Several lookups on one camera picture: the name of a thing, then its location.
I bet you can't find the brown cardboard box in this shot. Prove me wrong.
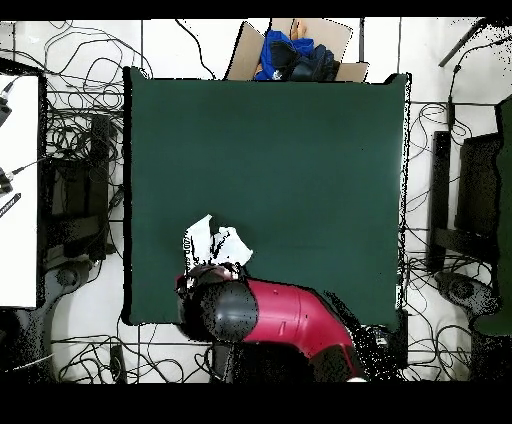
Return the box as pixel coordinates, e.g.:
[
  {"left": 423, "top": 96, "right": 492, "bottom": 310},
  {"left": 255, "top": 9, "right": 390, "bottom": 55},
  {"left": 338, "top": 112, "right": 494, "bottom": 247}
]
[{"left": 223, "top": 17, "right": 370, "bottom": 83}]

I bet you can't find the white printed t-shirt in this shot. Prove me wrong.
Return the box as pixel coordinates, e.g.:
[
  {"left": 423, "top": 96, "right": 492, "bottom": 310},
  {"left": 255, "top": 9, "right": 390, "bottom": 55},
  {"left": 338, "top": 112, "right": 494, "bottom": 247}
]
[{"left": 182, "top": 213, "right": 254, "bottom": 277}]

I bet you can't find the white side table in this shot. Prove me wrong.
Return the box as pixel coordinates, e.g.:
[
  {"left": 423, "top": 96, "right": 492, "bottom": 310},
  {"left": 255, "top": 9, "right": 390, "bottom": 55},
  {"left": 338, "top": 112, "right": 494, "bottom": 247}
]
[{"left": 0, "top": 73, "right": 41, "bottom": 309}]

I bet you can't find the black cable with adapter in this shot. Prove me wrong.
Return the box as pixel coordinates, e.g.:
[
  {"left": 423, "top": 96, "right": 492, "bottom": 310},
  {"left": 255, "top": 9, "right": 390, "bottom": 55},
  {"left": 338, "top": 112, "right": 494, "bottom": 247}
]
[{"left": 446, "top": 35, "right": 512, "bottom": 135}]

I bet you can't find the black cable tangle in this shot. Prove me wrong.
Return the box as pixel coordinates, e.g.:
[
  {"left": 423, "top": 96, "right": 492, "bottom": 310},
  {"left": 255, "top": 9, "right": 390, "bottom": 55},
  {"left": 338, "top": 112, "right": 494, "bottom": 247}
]
[
  {"left": 51, "top": 315, "right": 225, "bottom": 383},
  {"left": 0, "top": 19, "right": 155, "bottom": 161},
  {"left": 399, "top": 101, "right": 475, "bottom": 281}
]

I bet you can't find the dark metal rod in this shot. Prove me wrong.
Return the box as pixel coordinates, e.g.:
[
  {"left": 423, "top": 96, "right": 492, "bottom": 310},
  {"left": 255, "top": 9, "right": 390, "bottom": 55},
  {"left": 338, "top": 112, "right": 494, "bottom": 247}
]
[{"left": 437, "top": 17, "right": 487, "bottom": 68}]

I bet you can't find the black power strip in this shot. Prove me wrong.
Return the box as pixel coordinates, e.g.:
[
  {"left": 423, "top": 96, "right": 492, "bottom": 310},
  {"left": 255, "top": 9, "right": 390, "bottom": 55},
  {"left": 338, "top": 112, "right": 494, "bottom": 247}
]
[{"left": 109, "top": 343, "right": 128, "bottom": 384}]

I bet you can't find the grey pedestal leg with caster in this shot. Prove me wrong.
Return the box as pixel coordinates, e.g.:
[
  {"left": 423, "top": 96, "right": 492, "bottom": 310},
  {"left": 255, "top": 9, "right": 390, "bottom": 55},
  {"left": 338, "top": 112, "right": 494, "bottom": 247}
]
[
  {"left": 433, "top": 269, "right": 501, "bottom": 321},
  {"left": 39, "top": 259, "right": 97, "bottom": 321}
]

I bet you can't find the single black cable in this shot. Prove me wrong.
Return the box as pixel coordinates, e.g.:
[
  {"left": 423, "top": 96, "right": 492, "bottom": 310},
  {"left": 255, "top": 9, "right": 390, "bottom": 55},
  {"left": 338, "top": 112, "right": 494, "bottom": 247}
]
[{"left": 174, "top": 18, "right": 217, "bottom": 80}]

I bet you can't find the dark navy garment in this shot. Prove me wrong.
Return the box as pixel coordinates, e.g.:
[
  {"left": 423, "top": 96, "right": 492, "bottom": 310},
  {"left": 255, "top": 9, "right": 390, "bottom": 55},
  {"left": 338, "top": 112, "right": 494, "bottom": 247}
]
[{"left": 269, "top": 39, "right": 341, "bottom": 82}]

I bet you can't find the blue garment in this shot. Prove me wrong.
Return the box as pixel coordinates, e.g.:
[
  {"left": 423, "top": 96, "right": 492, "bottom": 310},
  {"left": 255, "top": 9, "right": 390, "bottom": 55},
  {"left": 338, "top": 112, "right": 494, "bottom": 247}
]
[{"left": 254, "top": 29, "right": 317, "bottom": 82}]

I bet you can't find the dark green table cloth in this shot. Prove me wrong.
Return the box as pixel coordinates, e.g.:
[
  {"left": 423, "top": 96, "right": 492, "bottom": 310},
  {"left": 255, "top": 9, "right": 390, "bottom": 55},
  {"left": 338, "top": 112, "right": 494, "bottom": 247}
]
[{"left": 122, "top": 65, "right": 412, "bottom": 327}]

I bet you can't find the black label strip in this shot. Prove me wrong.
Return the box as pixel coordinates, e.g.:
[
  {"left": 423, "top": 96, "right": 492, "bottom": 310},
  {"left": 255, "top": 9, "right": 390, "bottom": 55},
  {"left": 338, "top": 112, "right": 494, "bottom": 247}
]
[{"left": 0, "top": 192, "right": 22, "bottom": 219}]

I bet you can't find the black metal stand base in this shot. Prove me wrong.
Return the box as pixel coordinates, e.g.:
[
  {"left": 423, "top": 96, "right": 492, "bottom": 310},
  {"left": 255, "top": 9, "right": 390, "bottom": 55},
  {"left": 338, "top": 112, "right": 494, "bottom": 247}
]
[
  {"left": 39, "top": 113, "right": 117, "bottom": 261},
  {"left": 427, "top": 129, "right": 503, "bottom": 273}
]

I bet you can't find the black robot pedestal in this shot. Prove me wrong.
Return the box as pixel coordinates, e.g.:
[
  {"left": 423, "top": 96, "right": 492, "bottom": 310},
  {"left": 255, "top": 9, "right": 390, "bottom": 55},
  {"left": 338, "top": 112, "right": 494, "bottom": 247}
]
[{"left": 209, "top": 339, "right": 317, "bottom": 383}]

